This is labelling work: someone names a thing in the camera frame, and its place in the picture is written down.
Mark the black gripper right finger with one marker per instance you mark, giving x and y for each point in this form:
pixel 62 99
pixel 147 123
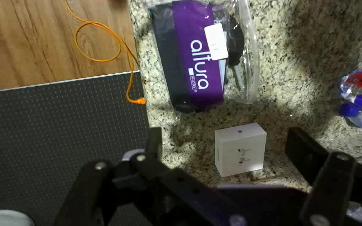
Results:
pixel 329 183

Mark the plastic bag purple altura card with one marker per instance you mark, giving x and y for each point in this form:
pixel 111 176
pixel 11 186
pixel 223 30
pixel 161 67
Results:
pixel 194 54

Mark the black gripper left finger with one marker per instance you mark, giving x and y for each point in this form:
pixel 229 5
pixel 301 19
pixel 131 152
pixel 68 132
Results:
pixel 93 188

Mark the grey perforated board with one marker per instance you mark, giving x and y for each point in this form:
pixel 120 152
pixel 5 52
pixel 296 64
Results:
pixel 63 121

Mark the small white cardboard box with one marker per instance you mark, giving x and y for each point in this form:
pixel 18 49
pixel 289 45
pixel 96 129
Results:
pixel 239 151

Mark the white round object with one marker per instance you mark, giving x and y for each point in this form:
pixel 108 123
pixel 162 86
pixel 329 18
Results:
pixel 5 220

